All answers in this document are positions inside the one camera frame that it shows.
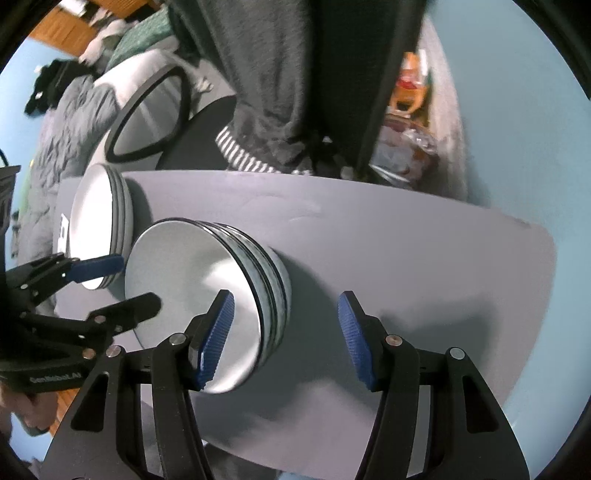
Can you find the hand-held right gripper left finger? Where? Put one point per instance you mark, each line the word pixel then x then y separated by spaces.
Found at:
pixel 214 341

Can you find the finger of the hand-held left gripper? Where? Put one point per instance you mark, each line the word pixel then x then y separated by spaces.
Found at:
pixel 99 267
pixel 134 309

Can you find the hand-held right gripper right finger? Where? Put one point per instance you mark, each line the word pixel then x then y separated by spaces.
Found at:
pixel 355 341

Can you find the white ribbed bowl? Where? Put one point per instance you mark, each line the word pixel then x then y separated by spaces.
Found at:
pixel 267 272
pixel 286 288
pixel 184 286

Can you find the person's left hand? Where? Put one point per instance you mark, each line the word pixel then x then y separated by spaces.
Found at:
pixel 25 408

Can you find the white smartphone with stickers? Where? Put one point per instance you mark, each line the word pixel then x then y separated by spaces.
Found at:
pixel 63 228

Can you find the grey quilted comforter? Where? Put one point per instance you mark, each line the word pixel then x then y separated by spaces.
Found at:
pixel 60 134

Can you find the striped cloth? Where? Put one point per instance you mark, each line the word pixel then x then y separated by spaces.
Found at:
pixel 244 154

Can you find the black clothes pile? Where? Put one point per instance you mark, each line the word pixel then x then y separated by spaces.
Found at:
pixel 53 85

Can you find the cluttered bags pile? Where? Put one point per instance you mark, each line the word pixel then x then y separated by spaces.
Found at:
pixel 406 129

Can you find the wooden furniture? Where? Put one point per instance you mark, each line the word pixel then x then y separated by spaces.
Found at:
pixel 64 25

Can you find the dark grey garment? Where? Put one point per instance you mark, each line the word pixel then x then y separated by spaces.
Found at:
pixel 258 69

